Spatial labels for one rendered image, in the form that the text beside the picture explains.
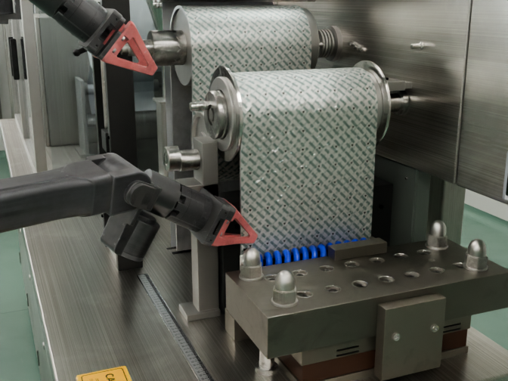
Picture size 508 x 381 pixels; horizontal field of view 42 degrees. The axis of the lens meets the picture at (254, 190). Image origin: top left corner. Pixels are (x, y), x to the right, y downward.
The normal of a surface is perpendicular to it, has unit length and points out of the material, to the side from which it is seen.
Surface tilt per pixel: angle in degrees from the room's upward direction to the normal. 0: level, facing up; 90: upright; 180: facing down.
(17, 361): 0
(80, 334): 0
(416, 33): 90
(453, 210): 90
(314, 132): 90
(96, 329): 0
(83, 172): 14
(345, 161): 90
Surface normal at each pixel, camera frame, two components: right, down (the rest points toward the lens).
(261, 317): -0.93, 0.11
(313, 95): 0.33, -0.26
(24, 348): 0.00, -0.96
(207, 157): 0.38, 0.25
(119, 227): -0.57, -0.15
